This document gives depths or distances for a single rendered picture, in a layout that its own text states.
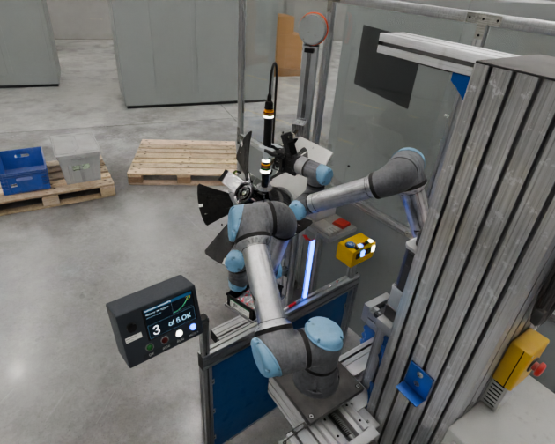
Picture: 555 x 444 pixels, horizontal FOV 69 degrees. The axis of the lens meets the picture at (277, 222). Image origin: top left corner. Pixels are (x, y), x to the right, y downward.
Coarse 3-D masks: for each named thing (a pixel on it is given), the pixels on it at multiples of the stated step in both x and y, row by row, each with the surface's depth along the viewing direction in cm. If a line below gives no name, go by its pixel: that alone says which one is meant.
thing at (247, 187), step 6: (240, 186) 196; (246, 186) 195; (252, 186) 191; (234, 192) 196; (240, 192) 195; (246, 192) 193; (252, 192) 190; (258, 192) 193; (234, 198) 195; (240, 198) 193; (246, 198) 192; (258, 198) 193; (264, 198) 198
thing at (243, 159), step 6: (246, 138) 208; (240, 144) 215; (246, 144) 206; (240, 150) 214; (246, 150) 205; (240, 156) 215; (246, 156) 204; (240, 162) 215; (246, 162) 203; (246, 168) 203; (246, 174) 205; (246, 180) 207
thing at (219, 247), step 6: (222, 234) 194; (216, 240) 194; (222, 240) 194; (228, 240) 194; (210, 246) 195; (216, 246) 194; (222, 246) 193; (228, 246) 193; (210, 252) 194; (216, 252) 194; (222, 252) 193; (228, 252) 193; (216, 258) 193; (222, 258) 193
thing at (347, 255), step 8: (344, 240) 191; (352, 240) 192; (360, 240) 192; (344, 248) 187; (352, 248) 186; (360, 248) 187; (336, 256) 194; (344, 256) 189; (352, 256) 185; (368, 256) 194; (352, 264) 188
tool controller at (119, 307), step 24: (144, 288) 132; (168, 288) 131; (192, 288) 131; (120, 312) 120; (144, 312) 123; (168, 312) 128; (192, 312) 133; (120, 336) 120; (144, 336) 125; (168, 336) 130; (192, 336) 136; (144, 360) 127
